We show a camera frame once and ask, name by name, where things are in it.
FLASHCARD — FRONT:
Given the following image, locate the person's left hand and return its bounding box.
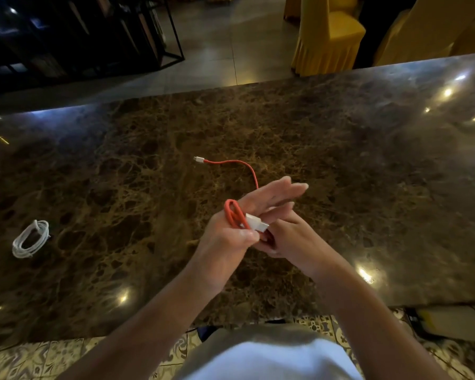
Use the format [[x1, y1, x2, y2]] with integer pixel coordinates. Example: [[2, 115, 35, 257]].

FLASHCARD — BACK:
[[188, 176, 309, 297]]

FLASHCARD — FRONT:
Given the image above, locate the white charging cable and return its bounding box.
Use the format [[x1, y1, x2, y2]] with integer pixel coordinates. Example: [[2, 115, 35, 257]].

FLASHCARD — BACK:
[[12, 220, 51, 259]]

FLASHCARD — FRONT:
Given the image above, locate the black metal shelf rack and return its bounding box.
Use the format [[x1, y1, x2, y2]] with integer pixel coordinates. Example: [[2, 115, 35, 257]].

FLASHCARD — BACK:
[[0, 0, 185, 96]]

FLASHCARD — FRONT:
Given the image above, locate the red charging cable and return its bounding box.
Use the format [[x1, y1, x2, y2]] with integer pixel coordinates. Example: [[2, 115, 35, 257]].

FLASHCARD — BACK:
[[194, 156, 276, 250]]

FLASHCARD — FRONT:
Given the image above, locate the person's right hand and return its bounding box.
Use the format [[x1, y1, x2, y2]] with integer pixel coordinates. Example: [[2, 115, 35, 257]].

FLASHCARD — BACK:
[[253, 211, 341, 281]]

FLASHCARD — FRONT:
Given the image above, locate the person's right forearm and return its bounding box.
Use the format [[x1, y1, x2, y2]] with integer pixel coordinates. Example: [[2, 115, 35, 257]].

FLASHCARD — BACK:
[[310, 259, 452, 380]]

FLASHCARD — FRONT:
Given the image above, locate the black and yellow device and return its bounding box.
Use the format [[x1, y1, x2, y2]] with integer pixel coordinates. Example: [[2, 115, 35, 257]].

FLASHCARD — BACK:
[[405, 307, 440, 341]]

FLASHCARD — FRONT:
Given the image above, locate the person's white shirt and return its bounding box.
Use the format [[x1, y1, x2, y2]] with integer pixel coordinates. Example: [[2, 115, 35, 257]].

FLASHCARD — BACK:
[[184, 338, 363, 380]]

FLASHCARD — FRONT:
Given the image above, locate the person's left forearm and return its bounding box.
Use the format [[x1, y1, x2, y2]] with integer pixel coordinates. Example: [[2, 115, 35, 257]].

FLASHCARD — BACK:
[[57, 269, 222, 380]]

